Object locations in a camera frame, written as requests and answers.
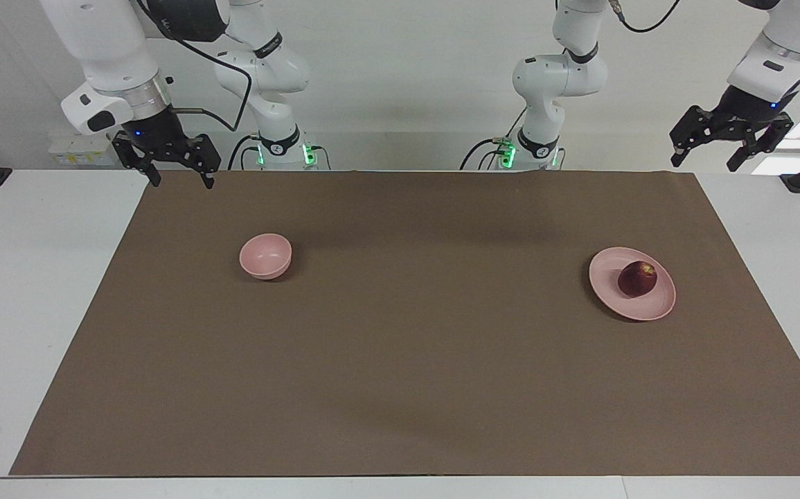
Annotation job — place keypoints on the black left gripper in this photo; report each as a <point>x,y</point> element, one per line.
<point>749,109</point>

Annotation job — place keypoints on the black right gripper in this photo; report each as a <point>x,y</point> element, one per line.
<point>161,135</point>

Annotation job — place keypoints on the dark red apple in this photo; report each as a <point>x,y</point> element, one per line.
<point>637,279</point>

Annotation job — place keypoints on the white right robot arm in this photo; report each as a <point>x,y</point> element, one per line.
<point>109,48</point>

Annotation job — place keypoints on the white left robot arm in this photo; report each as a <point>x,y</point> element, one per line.
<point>559,76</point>

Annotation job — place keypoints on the pink bowl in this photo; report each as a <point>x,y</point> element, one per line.
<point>265,255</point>

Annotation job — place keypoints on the pink plate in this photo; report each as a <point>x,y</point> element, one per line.
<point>607,284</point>

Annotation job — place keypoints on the white power strip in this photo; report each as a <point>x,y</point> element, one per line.
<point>84,154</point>

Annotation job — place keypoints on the brown table mat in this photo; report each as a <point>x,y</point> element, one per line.
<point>400,346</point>

